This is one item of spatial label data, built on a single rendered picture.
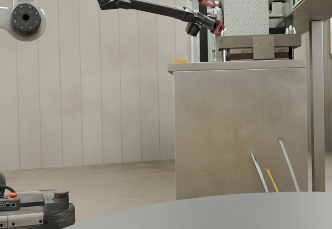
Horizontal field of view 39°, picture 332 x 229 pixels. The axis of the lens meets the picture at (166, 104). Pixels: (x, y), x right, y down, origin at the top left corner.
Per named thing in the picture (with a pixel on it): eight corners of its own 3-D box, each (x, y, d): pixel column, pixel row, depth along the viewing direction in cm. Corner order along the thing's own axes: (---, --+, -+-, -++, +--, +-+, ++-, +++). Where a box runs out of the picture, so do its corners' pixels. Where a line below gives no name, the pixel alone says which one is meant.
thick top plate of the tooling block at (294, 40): (217, 51, 245) (217, 39, 245) (295, 49, 242) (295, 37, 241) (219, 48, 229) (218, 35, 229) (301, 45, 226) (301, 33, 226)
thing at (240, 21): (224, 44, 248) (223, 9, 248) (269, 42, 247) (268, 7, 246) (224, 44, 248) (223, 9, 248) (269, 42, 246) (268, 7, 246)
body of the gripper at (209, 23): (213, 31, 243) (200, 24, 244) (212, 33, 254) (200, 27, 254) (219, 19, 243) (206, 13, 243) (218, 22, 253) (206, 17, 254)
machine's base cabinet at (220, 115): (188, 167, 478) (186, 83, 476) (252, 166, 473) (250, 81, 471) (176, 248, 226) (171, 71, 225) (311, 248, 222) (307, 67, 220)
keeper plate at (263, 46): (253, 59, 228) (252, 36, 227) (273, 58, 227) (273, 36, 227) (253, 58, 225) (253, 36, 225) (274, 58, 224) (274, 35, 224)
